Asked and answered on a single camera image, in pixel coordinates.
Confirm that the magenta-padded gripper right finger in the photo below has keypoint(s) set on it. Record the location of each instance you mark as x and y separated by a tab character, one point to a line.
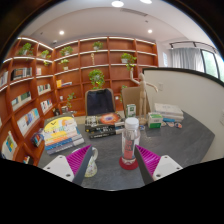
165	166

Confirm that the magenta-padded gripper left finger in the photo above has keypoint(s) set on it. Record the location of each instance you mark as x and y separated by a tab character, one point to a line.
60	166

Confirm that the clear white-capped water bottle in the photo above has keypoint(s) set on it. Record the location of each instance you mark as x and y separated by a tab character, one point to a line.
130	140

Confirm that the white yellow-striped mug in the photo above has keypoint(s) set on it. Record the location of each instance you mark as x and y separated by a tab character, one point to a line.
90	166

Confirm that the colourful book stack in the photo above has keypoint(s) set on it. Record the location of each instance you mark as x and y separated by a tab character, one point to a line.
61	135

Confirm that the small green-white box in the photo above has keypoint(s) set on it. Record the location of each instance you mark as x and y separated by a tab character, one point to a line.
155	120

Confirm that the white flat box stack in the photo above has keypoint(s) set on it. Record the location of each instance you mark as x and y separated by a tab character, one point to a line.
169	110

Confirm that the dark book stack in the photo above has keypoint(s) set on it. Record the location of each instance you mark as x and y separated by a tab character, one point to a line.
103	124

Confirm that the wooden artist mannequin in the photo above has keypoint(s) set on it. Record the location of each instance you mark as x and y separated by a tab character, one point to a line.
142	95

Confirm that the dark blue chair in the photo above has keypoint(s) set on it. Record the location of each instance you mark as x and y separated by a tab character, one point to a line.
100	102

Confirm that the tan chair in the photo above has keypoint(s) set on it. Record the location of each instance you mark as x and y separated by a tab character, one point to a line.
131	95

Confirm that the wooden shelf unit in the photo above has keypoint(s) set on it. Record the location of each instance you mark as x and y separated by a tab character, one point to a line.
76	73

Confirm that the grey curtain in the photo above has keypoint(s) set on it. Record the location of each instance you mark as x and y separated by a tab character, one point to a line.
186	60

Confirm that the window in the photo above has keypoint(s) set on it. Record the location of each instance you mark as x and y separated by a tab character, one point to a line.
213	65

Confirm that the ceiling lights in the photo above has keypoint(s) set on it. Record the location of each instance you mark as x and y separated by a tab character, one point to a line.
117	3

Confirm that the white wall socket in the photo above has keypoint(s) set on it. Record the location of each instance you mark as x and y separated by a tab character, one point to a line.
160	86

